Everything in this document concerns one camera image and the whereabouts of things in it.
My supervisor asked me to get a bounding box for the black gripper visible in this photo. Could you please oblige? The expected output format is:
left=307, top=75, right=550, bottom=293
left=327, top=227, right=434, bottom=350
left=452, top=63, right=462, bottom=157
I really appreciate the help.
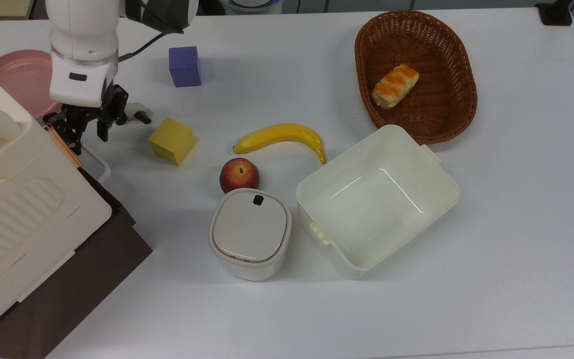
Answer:
left=43, top=85, right=131, bottom=156

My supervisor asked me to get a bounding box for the dark brown drawer housing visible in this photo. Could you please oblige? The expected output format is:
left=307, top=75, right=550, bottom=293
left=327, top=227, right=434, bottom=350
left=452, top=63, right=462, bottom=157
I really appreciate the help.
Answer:
left=0, top=219, right=153, bottom=359

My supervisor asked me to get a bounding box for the panda toy figure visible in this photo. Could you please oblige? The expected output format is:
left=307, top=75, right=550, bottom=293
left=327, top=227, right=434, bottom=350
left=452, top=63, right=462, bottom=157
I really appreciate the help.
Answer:
left=125, top=102, right=152, bottom=124

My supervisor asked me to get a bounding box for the yellow cube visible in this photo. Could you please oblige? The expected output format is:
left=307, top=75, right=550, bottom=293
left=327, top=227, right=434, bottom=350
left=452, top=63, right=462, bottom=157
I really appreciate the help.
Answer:
left=148, top=117, right=197, bottom=166

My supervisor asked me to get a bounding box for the pink plate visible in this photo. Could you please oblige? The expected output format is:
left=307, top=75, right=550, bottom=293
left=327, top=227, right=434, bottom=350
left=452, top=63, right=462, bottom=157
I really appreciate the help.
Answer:
left=0, top=49, right=64, bottom=120

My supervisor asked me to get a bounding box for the cream plastic storage cabinet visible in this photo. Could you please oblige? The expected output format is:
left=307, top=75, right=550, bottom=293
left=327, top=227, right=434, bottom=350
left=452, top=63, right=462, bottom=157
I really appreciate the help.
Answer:
left=0, top=57, right=113, bottom=341

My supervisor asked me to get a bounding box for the purple cube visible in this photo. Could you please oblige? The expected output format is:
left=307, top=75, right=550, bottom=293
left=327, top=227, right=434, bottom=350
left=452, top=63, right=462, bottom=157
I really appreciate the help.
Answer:
left=168, top=46, right=203, bottom=88

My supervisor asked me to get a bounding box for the red apple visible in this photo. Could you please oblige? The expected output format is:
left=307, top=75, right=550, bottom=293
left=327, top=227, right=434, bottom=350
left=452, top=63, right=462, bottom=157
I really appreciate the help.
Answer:
left=219, top=158, right=261, bottom=194

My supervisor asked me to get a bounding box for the yellow banana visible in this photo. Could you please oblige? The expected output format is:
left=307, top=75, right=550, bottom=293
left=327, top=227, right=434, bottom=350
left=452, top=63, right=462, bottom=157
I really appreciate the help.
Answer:
left=232, top=123, right=327, bottom=165

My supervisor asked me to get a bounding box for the cream lidded trash can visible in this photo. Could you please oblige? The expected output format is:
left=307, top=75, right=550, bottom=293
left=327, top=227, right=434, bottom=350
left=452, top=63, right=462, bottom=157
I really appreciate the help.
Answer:
left=209, top=188, right=292, bottom=282

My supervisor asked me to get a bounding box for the white blue round device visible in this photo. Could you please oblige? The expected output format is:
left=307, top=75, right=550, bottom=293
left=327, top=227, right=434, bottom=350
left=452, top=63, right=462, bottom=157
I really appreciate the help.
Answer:
left=224, top=0, right=284, bottom=14

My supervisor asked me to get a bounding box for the white plastic storage bin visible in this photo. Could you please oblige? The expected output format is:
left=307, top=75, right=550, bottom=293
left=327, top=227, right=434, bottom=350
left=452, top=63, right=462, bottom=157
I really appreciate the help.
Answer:
left=295, top=124, right=461, bottom=280

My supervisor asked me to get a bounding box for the orange glazed bread loaf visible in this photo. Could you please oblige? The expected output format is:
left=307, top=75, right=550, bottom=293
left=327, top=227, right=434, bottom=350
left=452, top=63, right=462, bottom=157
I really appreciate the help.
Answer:
left=371, top=64, right=420, bottom=110

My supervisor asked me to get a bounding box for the brown wicker basket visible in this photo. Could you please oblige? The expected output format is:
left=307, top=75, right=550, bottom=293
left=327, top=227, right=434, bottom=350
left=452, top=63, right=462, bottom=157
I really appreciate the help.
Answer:
left=354, top=10, right=478, bottom=145

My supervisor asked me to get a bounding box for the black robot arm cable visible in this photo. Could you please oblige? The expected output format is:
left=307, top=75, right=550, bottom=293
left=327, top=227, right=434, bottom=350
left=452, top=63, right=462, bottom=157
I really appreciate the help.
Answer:
left=118, top=32, right=168, bottom=63

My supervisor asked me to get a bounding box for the black camera stand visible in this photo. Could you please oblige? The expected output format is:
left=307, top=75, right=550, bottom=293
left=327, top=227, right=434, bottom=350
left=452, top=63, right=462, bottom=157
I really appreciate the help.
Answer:
left=535, top=0, right=574, bottom=26

